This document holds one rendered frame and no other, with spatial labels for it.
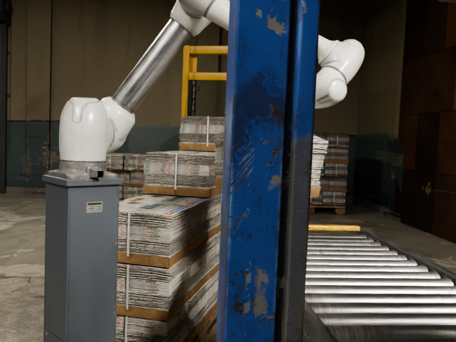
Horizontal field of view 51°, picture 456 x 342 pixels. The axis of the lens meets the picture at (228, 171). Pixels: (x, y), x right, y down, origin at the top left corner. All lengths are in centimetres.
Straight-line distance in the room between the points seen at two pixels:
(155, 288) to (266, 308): 164
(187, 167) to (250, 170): 213
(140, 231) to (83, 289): 46
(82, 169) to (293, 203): 126
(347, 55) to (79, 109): 92
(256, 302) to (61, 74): 896
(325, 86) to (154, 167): 130
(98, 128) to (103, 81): 754
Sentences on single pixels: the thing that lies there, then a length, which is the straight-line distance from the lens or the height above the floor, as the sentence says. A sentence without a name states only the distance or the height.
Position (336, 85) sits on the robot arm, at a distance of 162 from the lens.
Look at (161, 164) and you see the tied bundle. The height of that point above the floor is 100.
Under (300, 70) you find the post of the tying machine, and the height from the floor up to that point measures 122.
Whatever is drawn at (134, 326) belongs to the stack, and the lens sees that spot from 222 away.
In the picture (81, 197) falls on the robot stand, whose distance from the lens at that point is 166.
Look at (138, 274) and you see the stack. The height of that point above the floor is 56.
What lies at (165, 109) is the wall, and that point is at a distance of 908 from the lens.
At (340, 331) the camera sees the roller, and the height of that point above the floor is 80.
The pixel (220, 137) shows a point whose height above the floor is 116.
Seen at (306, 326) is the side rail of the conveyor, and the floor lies 80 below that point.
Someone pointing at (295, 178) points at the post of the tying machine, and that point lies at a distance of 47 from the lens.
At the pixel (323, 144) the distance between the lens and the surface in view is 185.
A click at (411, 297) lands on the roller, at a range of 126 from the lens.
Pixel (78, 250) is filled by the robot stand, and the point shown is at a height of 77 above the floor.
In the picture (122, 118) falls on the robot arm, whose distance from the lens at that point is 185.
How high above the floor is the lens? 115
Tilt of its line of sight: 4 degrees down
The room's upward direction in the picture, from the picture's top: 2 degrees clockwise
